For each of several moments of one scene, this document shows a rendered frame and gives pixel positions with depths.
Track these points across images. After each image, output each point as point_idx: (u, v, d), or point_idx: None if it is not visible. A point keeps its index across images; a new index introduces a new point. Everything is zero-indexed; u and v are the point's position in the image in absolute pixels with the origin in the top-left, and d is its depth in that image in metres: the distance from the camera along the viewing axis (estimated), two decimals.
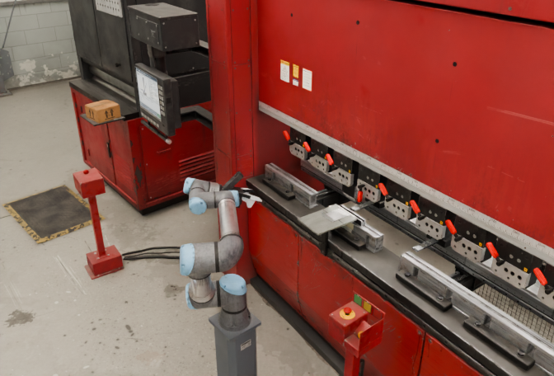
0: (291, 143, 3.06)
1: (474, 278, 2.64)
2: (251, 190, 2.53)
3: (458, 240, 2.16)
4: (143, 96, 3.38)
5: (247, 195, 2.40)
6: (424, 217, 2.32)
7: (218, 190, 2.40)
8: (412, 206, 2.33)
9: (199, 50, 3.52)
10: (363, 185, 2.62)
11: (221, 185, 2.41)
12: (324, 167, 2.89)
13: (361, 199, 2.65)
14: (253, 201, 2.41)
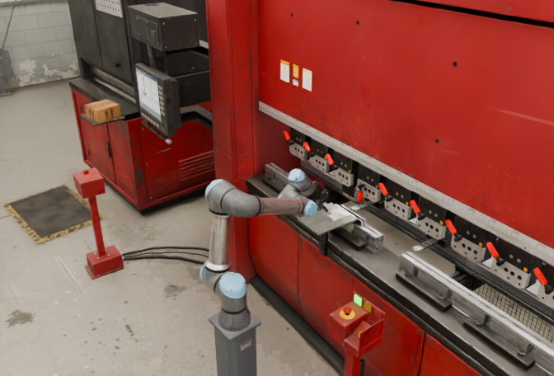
0: (291, 143, 3.06)
1: (474, 278, 2.64)
2: (326, 213, 2.75)
3: (458, 240, 2.16)
4: (143, 96, 3.38)
5: None
6: (424, 217, 2.32)
7: None
8: (412, 206, 2.33)
9: (199, 50, 3.52)
10: (363, 185, 2.62)
11: None
12: (324, 167, 2.89)
13: (361, 199, 2.65)
14: None
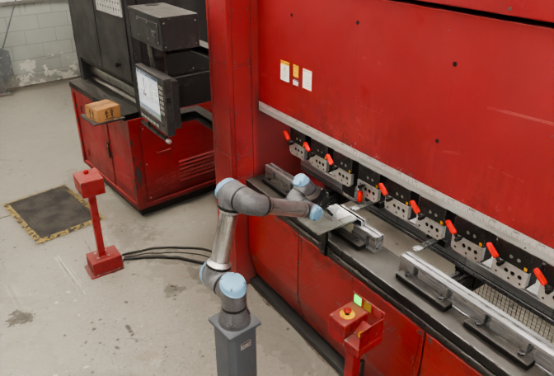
0: (291, 143, 3.06)
1: (474, 278, 2.64)
2: (332, 217, 2.79)
3: (458, 240, 2.16)
4: (143, 96, 3.38)
5: None
6: (424, 217, 2.32)
7: None
8: (412, 206, 2.33)
9: (199, 50, 3.52)
10: (363, 185, 2.62)
11: None
12: (324, 167, 2.89)
13: (361, 199, 2.65)
14: None
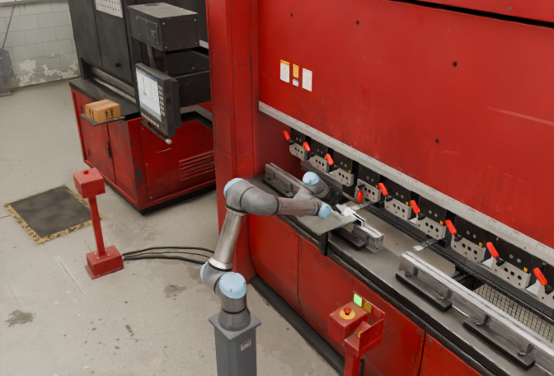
0: (291, 143, 3.06)
1: (474, 278, 2.64)
2: (340, 214, 2.81)
3: (458, 240, 2.16)
4: (143, 96, 3.38)
5: None
6: (424, 217, 2.32)
7: None
8: (412, 206, 2.33)
9: (199, 50, 3.52)
10: (363, 185, 2.62)
11: None
12: (324, 167, 2.89)
13: (361, 199, 2.65)
14: None
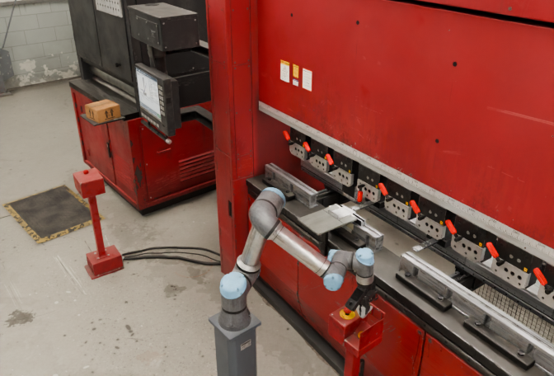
0: (291, 143, 3.06)
1: (474, 278, 2.64)
2: (361, 315, 2.35)
3: (458, 240, 2.16)
4: (143, 96, 3.38)
5: None
6: (424, 217, 2.32)
7: None
8: (412, 206, 2.33)
9: (199, 50, 3.52)
10: (363, 185, 2.62)
11: (357, 283, 2.27)
12: (324, 167, 2.89)
13: (361, 199, 2.65)
14: None
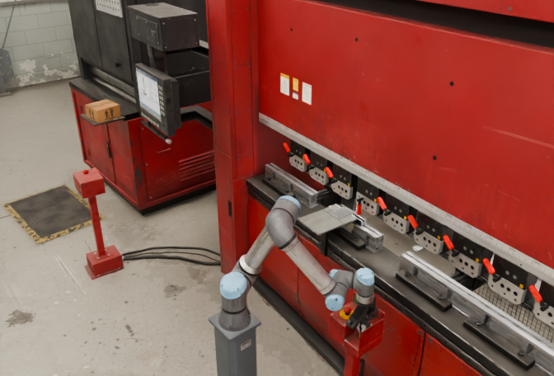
0: (291, 155, 3.09)
1: (474, 278, 2.64)
2: (361, 332, 2.40)
3: (456, 256, 2.20)
4: (143, 96, 3.38)
5: None
6: (421, 232, 2.35)
7: None
8: (410, 221, 2.37)
9: (199, 50, 3.52)
10: (362, 198, 2.65)
11: (357, 302, 2.32)
12: (323, 180, 2.92)
13: (360, 213, 2.68)
14: None
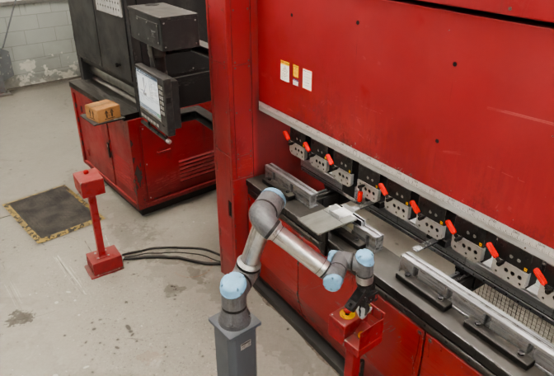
0: (291, 143, 3.06)
1: (474, 278, 2.64)
2: (360, 316, 2.34)
3: (458, 240, 2.16)
4: (143, 96, 3.38)
5: None
6: (424, 217, 2.32)
7: None
8: (412, 206, 2.33)
9: (199, 50, 3.52)
10: (363, 185, 2.62)
11: (356, 284, 2.26)
12: (324, 167, 2.89)
13: (361, 199, 2.65)
14: None
